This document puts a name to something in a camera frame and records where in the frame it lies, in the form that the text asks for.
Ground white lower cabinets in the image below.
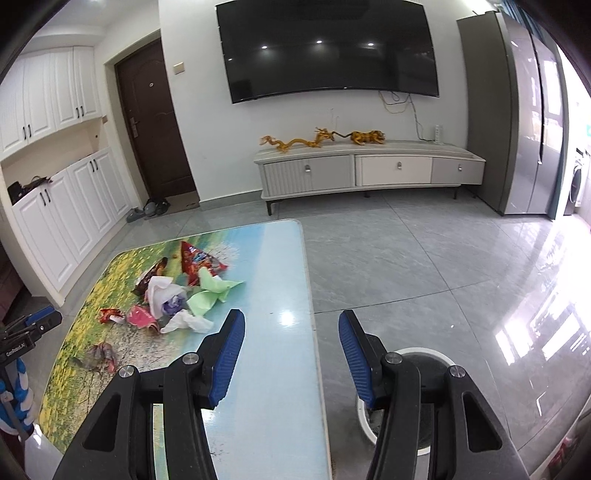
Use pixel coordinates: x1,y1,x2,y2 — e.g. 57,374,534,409
9,148,133,297

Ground white cable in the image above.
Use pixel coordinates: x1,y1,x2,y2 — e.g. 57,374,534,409
409,95,426,140

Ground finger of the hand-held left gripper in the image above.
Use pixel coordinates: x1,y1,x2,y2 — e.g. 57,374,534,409
23,308,63,334

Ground white cabinets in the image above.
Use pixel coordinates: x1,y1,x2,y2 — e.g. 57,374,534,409
9,148,133,297
0,45,102,160

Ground white plastic bag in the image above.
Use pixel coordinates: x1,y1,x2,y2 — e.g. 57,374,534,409
147,276,188,319

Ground white upper cabinets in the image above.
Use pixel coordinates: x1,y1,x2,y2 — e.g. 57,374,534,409
0,45,102,160

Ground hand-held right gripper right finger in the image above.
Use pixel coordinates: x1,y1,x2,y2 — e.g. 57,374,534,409
338,309,532,480

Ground white television stand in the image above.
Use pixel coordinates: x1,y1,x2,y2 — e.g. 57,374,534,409
253,138,487,217

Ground white tissue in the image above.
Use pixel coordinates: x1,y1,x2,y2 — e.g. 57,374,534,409
159,309,214,334

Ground pink wrapper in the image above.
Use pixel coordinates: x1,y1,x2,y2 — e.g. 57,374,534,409
126,305,160,334

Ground black wall television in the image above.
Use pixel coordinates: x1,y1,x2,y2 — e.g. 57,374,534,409
215,0,440,105

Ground clear wrapper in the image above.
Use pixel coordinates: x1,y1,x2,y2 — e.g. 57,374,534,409
74,342,119,373

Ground light green paper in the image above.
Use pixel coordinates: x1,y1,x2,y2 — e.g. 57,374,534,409
187,288,221,319

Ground dark brown door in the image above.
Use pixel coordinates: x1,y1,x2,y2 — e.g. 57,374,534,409
114,38,199,204

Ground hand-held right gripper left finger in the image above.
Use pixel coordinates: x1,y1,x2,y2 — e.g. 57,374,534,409
52,308,246,480

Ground brown snack wrapper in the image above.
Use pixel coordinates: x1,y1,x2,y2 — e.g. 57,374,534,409
131,257,170,296

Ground white washing machine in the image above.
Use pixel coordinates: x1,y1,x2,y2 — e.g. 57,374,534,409
564,148,591,216

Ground white trash bin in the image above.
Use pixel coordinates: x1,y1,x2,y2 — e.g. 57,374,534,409
353,347,456,456

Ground golden tiger figurine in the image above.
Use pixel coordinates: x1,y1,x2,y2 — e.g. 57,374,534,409
339,130,387,147

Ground grey refrigerator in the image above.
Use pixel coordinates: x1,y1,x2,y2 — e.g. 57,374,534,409
457,11,571,218

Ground golden dragon figurine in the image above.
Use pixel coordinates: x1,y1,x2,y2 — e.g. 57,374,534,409
260,127,338,152

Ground red snack wrapper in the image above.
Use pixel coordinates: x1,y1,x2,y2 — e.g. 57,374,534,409
180,241,230,287

